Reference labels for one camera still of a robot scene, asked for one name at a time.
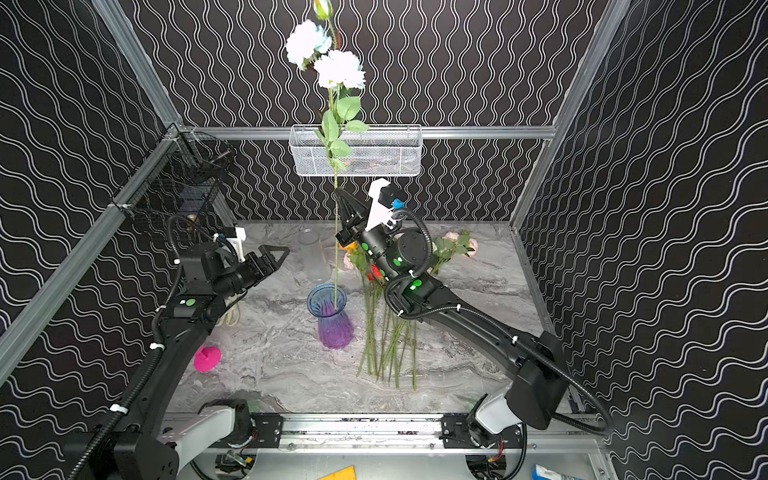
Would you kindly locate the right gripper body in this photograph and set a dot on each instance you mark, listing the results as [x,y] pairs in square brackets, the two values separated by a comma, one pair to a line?
[353,227]

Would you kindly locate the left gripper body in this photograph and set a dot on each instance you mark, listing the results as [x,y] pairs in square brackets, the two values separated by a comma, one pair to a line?
[260,264]

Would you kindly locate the purple blue glass vase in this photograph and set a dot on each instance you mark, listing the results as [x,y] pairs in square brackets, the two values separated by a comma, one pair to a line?
[327,303]

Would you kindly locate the white light-blue flower stem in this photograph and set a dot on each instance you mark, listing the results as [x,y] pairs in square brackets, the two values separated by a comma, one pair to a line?
[315,44]

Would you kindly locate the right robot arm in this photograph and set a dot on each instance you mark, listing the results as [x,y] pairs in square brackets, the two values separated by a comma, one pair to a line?
[541,388]

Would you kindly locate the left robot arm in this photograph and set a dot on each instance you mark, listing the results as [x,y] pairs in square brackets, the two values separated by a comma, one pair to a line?
[127,442]

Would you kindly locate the clear glass jar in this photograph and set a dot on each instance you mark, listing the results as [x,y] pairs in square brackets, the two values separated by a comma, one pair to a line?
[311,250]

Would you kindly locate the pink rose spray right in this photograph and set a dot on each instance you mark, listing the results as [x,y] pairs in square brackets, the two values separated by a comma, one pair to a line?
[452,244]

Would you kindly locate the magenta silicone cup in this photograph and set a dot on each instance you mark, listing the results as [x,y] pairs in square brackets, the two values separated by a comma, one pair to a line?
[207,358]

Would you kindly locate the blue white box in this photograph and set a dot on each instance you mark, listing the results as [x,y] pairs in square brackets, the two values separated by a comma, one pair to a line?
[543,473]

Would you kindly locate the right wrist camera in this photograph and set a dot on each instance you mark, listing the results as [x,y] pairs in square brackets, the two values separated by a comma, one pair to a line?
[385,199]

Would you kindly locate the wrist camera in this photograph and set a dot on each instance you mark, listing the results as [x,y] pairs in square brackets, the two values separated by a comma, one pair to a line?
[385,199]
[236,236]

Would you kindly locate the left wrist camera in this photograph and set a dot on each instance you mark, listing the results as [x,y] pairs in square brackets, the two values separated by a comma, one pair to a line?
[236,236]

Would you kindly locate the white mesh wall basket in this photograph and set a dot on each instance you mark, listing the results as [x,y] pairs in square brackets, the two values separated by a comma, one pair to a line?
[384,150]

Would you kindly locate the black wire wall basket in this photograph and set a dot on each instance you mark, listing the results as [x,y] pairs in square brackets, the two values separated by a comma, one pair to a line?
[189,180]

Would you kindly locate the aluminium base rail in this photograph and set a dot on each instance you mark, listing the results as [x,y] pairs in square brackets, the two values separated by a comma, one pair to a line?
[350,433]

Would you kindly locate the yellow object below rail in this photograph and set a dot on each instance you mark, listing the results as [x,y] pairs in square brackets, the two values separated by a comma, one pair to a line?
[347,473]

